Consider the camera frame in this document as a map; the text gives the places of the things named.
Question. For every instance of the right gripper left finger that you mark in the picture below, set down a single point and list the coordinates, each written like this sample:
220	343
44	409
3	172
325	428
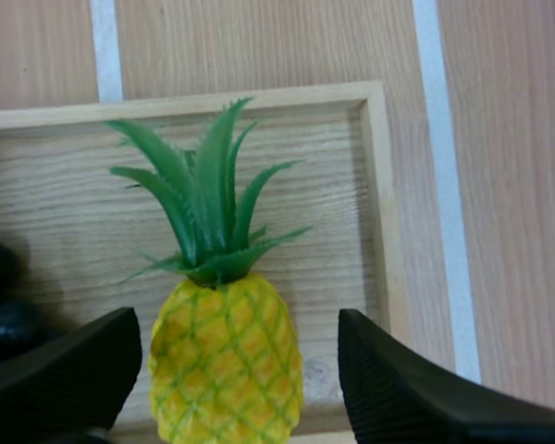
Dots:
69	374

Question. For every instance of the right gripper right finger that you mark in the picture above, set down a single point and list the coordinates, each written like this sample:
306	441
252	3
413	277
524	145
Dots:
407	393

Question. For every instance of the yellow toy pineapple green crown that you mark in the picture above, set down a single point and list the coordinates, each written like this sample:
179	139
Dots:
222	365

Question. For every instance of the bunch of dark toy grapes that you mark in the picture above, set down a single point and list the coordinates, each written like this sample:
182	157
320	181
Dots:
4	319

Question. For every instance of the shallow wooden tray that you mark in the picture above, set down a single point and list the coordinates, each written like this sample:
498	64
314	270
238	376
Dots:
305	194

